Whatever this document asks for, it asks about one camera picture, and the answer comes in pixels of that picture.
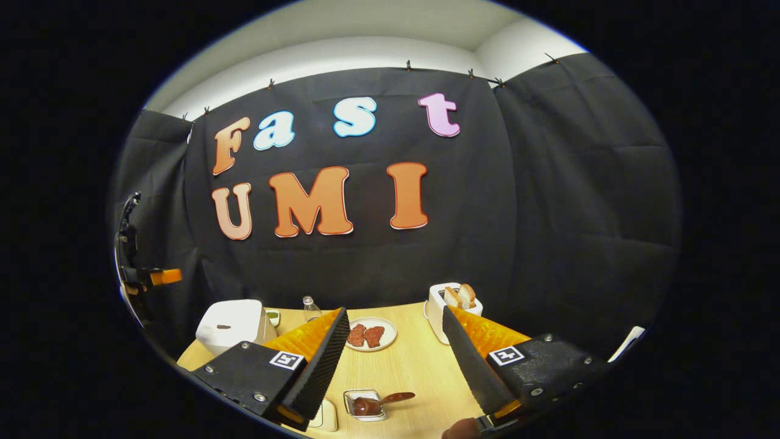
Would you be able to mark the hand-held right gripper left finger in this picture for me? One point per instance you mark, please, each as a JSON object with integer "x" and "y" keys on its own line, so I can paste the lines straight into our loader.
{"x": 317, "y": 378}

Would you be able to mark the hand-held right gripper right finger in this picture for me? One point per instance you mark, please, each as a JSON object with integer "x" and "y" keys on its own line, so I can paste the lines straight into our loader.
{"x": 472, "y": 372}

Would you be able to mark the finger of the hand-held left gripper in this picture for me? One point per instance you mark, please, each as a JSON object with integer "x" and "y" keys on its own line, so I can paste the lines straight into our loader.
{"x": 166, "y": 277}

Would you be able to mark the clear container of rice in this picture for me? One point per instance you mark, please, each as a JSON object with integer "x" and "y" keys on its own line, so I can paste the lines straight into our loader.
{"x": 328, "y": 416}

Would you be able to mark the dark wooden spoon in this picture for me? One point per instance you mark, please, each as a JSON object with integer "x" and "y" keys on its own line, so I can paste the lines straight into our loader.
{"x": 396, "y": 397}

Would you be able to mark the white rice cooker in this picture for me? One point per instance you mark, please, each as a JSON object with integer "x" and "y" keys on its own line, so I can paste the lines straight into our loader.
{"x": 231, "y": 323}

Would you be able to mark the red meat piece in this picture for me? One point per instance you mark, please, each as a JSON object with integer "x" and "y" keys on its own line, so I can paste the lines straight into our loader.
{"x": 356, "y": 335}
{"x": 374, "y": 336}

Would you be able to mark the clear plastic water bottle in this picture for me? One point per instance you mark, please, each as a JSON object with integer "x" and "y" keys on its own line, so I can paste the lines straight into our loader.
{"x": 311, "y": 311}

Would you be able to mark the white toaster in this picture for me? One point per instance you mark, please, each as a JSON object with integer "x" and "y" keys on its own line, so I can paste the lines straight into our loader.
{"x": 434, "y": 314}

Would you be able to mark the small white dish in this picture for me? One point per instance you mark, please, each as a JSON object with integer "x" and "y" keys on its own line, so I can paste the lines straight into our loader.
{"x": 273, "y": 317}

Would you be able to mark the toasted bread slice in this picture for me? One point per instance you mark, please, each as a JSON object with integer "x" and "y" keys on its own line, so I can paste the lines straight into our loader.
{"x": 452, "y": 297}
{"x": 467, "y": 295}

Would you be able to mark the white round plate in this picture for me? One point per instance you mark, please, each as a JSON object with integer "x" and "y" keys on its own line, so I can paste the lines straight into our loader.
{"x": 390, "y": 332}

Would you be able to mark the white panel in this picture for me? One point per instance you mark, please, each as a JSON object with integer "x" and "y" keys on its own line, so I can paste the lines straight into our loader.
{"x": 627, "y": 342}

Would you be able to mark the black backdrop cloth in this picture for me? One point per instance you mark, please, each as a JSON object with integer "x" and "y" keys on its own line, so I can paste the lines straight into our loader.
{"x": 548, "y": 213}

